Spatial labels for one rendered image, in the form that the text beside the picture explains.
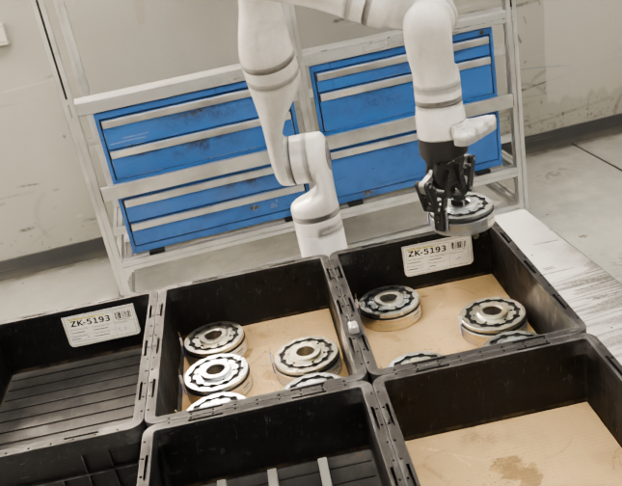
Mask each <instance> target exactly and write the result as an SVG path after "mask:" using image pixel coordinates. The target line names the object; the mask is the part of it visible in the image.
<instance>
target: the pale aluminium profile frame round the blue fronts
mask: <svg viewBox="0 0 622 486"><path fill-rule="evenodd" d="M30 1H31V4H32V8H33V11H34V14H35V17H36V21H37V23H38V26H39V30H40V33H41V38H42V42H43V45H44V48H45V51H46V55H47V58H48V61H49V64H50V67H51V70H52V73H53V77H54V80H55V83H56V86H57V90H58V93H59V96H60V99H61V102H62V105H63V108H64V111H65V115H66V118H67V121H68V127H69V130H70V133H71V137H72V140H73V143H74V145H75V149H76V152H77V155H78V158H79V162H80V165H81V168H82V171H83V175H84V178H85V180H86V184H87V187H88V190H89V193H90V197H91V200H92V203H93V206H94V210H95V215H96V218H97V221H98V224H99V227H100V231H101V234H102V237H103V240H104V244H105V247H106V250H107V253H108V257H109V259H110V262H111V265H112V269H113V272H114V275H115V279H116V282H117V285H118V288H119V292H120V295H121V296H123V295H126V294H131V293H136V292H138V291H136V290H135V272H134V271H135V269H139V268H143V267H147V266H151V265H154V264H158V263H162V262H167V261H171V260H175V259H179V258H183V257H189V256H193V255H197V254H201V253H206V252H210V251H214V250H218V249H222V248H226V247H229V246H233V245H237V244H241V243H246V242H250V241H254V240H258V239H261V238H265V237H269V236H273V235H277V234H281V233H286V232H290V231H294V230H295V227H294V223H293V219H292V216H288V217H284V220H282V221H279V222H274V223H270V224H266V225H262V226H258V227H254V228H250V229H243V230H239V231H235V232H231V233H227V234H223V235H219V236H214V237H210V238H206V239H203V240H199V241H195V242H191V243H186V244H182V245H178V246H174V247H171V248H167V249H165V247H160V248H156V249H152V250H149V253H146V254H142V255H138V256H137V254H133V251H132V248H131V244H130V241H129V237H128V234H127V230H126V227H125V224H124V220H123V217H122V212H121V208H120V205H119V202H118V199H121V198H125V197H130V196H134V195H138V194H143V193H146V192H150V191H154V190H159V189H163V188H167V187H171V186H176V185H179V184H183V183H187V182H191V181H196V180H200V179H204V178H209V177H213V176H219V175H224V174H228V173H232V172H237V171H241V170H246V169H250V168H253V167H258V166H262V165H266V164H271V161H270V157H269V153H268V149H265V150H261V151H256V152H252V153H248V154H243V155H239V156H234V157H231V158H227V159H222V160H218V161H214V162H209V163H205V164H201V165H197V166H193V167H189V168H184V169H180V170H176V171H172V172H167V173H164V174H160V175H152V176H148V177H143V178H139V179H135V180H131V181H127V182H123V183H119V184H113V181H112V178H111V175H110V172H109V168H108V165H107V161H106V158H105V155H104V151H103V148H102V144H101V142H100V138H99V135H98V132H97V128H96V125H95V119H94V114H95V113H94V114H90V115H87V118H88V121H89V125H90V128H91V130H92V134H93V138H89V139H86V138H85V134H84V131H83V128H82V124H81V121H80V119H79V117H77V114H76V110H75V107H74V99H73V95H72V92H71V89H70V85H69V82H68V77H67V74H66V70H65V67H64V64H63V60H62V57H61V54H60V50H59V47H58V44H57V41H56V38H55V35H54V31H53V28H52V25H51V21H50V18H49V15H48V11H47V8H46V6H45V2H44V0H30ZM53 3H54V7H55V10H56V13H57V16H58V19H59V23H60V26H61V29H62V33H63V36H64V40H65V43H66V46H67V50H68V55H69V58H70V61H71V65H72V68H73V71H74V75H75V78H76V82H77V85H78V88H79V92H80V94H81V97H84V96H89V95H91V91H90V88H89V84H88V81H87V78H86V74H85V71H84V68H83V65H82V61H81V58H80V54H79V51H78V47H77V44H76V41H75V37H74V35H73V31H72V28H71V24H70V21H69V17H68V11H67V8H66V4H65V1H64V0H53ZM281 4H282V7H283V11H284V18H285V21H286V26H287V30H288V33H289V37H290V40H291V43H292V46H293V49H294V53H295V57H296V56H297V55H298V57H299V63H300V68H299V71H300V84H299V88H298V91H297V93H296V96H295V97H294V100H293V101H296V100H298V102H299V107H300V113H301V118H302V124H303V128H304V133H309V132H315V125H314V120H313V114H312V108H311V99H310V97H313V92H312V89H309V88H308V82H307V76H306V71H305V66H304V60H303V54H302V49H301V43H300V38H299V32H298V27H297V21H296V15H295V11H294V5H290V4H286V3H281ZM501 8H502V9H503V10H505V11H506V19H507V22H506V23H503V35H504V46H500V47H495V48H494V54H495V56H499V55H502V54H505V62H506V76H507V90H508V94H503V95H499V96H495V97H490V98H486V99H482V100H478V101H474V102H470V103H465V104H463V105H464V109H465V115H466V118H469V117H473V116H477V115H482V114H486V113H490V112H495V111H499V110H502V109H506V108H509V118H510V131H511V134H507V135H503V136H500V141H501V143H502V144H504V143H508V142H511V145H512V155H510V154H509V153H507V152H506V151H504V150H503V149H502V150H501V154H502V165H503V167H501V168H497V169H494V170H490V169H489V168H488V169H484V170H480V171H475V172H474V175H473V187H475V186H478V185H483V184H484V185H486V186H487V187H488V188H489V189H491V190H492V191H493V192H495V193H496V194H497V195H498V196H500V197H501V198H502V199H503V200H505V201H506V202H507V203H506V204H502V205H498V206H494V211H495V215H499V214H502V213H506V212H510V211H514V210H518V209H526V210H527V211H528V195H527V166H526V151H525V136H524V121H523V106H522V91H521V76H520V61H519V46H518V31H517V16H516V1H515V0H501ZM510 9H512V16H513V21H511V16H510ZM68 105H69V107H70V110H71V113H72V115H73V118H71V117H70V114H69V111H68ZM416 129H417V126H416V115H414V116H411V117H407V118H402V119H398V120H394V121H386V122H382V123H377V124H374V125H370V126H365V127H361V128H357V129H352V130H348V131H344V132H340V133H336V134H332V135H327V136H325V138H326V141H327V142H328V147H329V149H336V148H341V147H345V146H349V145H354V144H358V143H361V142H365V141H370V140H374V139H378V138H383V137H387V136H391V135H394V134H399V133H403V132H407V131H412V130H416ZM94 146H96V150H97V153H98V157H99V160H100V163H101V167H102V170H103V173H104V176H105V179H106V183H107V186H106V187H101V188H100V186H99V182H98V179H97V176H96V172H95V167H94V163H93V160H92V157H91V154H90V151H89V147H94ZM511 177H513V179H514V185H515V192H514V191H513V190H511V189H510V188H509V187H507V186H506V185H505V184H503V183H502V182H500V180H503V179H507V178H511ZM109 201H112V203H113V206H114V220H113V227H112V225H111V222H110V218H109V215H108V212H107V208H106V205H105V202H109ZM415 201H419V196H418V193H417V191H416V188H414V189H410V190H406V191H402V192H398V193H393V194H389V195H386V196H382V197H378V198H374V199H370V200H365V201H363V200H362V199H359V200H355V201H352V202H348V203H347V205H343V206H340V207H339V210H340V215H341V219H344V218H348V217H352V216H356V215H360V214H365V213H368V212H372V211H376V210H380V209H384V208H388V207H392V206H396V205H400V204H404V203H411V202H415ZM528 212H529V211H528ZM432 230H433V229H431V225H429V224H428V223H427V224H423V225H419V226H415V227H411V228H407V229H401V230H397V231H393V232H389V233H385V234H380V235H376V236H372V237H369V238H365V239H361V240H357V241H353V242H349V243H347V248H348V249H349V248H353V247H358V246H363V245H367V244H372V243H376V242H381V241H386V240H391V239H395V238H399V237H404V236H409V235H414V234H419V233H423V232H428V231H432Z"/></svg>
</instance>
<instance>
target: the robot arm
mask: <svg viewBox="0 0 622 486"><path fill-rule="evenodd" d="M281 3H286V4H290V5H296V6H301V7H306V8H310V9H314V10H318V11H322V12H324V13H327V14H333V15H336V16H339V17H341V18H344V19H347V20H350V21H353V22H356V23H359V24H362V25H364V26H367V27H371V28H383V27H391V28H393V29H397V30H400V31H403V38H404V44H405V49H406V53H407V57H408V61H409V64H410V68H411V71H412V73H413V85H414V95H415V103H416V126H417V134H418V142H419V155H420V157H421V158H422V159H423V160H424V161H425V162H426V163H425V164H426V169H425V178H424V179H423V180H422V181H416V182H415V188H416V191H417V193H418V196H419V200H420V203H421V205H422V208H423V210H424V211H425V212H431V213H434V222H435V229H436V232H437V233H442V234H448V233H449V222H448V212H447V200H448V198H450V197H452V198H453V199H452V200H451V204H452V205H454V206H463V205H466V204H465V198H467V193H468V191H469V192H471V191H472V190H473V175H474V164H475V155H473V154H466V153H467V152H468V149H469V147H468V146H469V145H471V144H473V143H475V142H477V141H478V140H480V139H482V138H483V137H485V136H486V135H488V134H490V133H491V132H493V131H494V130H495V129H496V128H497V121H496V118H495V117H494V116H493V115H485V116H481V117H477V118H472V119H466V115H465V109H464V105H463V100H462V91H461V80H460V73H459V69H458V66H457V65H456V64H455V63H454V55H453V46H452V32H453V31H454V29H455V27H456V24H457V19H458V14H457V10H456V8H455V6H454V4H453V3H452V2H451V0H238V6H239V20H238V54H239V60H240V64H241V67H242V70H243V73H244V76H245V79H246V82H247V85H248V87H249V90H250V93H251V95H252V98H253V101H254V104H255V106H256V108H257V113H258V116H259V119H260V122H261V126H262V130H263V134H264V138H265V142H266V146H267V149H268V153H269V157H270V161H271V164H272V168H273V169H272V170H273V172H274V174H275V177H276V179H277V181H278V182H279V183H280V184H281V185H283V186H292V185H297V184H298V185H299V184H305V183H310V182H316V183H317V184H316V185H315V186H314V187H313V188H312V189H311V190H310V191H309V192H308V193H306V194H304V195H302V196H301V197H299V198H298V199H296V200H295V201H294V202H293V203H292V205H291V214H292V219H293V223H294V227H295V230H296V234H297V238H298V243H299V247H300V251H301V255H302V258H303V257H311V256H316V255H326V256H328V257H329V258H330V254H331V253H333V252H335V251H339V250H344V249H348V248H347V243H346V238H345V233H344V228H343V224H342V220H341V215H340V210H339V206H338V198H337V193H336V188H335V184H334V178H333V172H332V165H331V164H332V162H331V158H330V151H329V147H328V142H327V141H326V138H325V136H324V135H323V134H322V133H321V132H319V131H315V132H309V133H304V134H298V135H292V136H288V137H285V136H284V135H283V128H284V121H285V118H286V115H287V113H288V110H289V108H290V106H291V104H292V102H293V100H294V97H295V96H296V93H297V91H298V88H299V84H300V71H299V68H298V64H297V60H296V57H295V53H294V49H293V46H292V43H291V40H290V37H289V33H288V30H287V26H286V21H285V18H284V11H283V7H282V4H281ZM465 176H466V177H467V178H468V179H467V182H466V180H465ZM455 188H456V189H455ZM436 189H439V190H445V192H439V191H437V190H436ZM438 198H441V200H442V201H441V204H439V203H438ZM429 203H431V204H429Z"/></svg>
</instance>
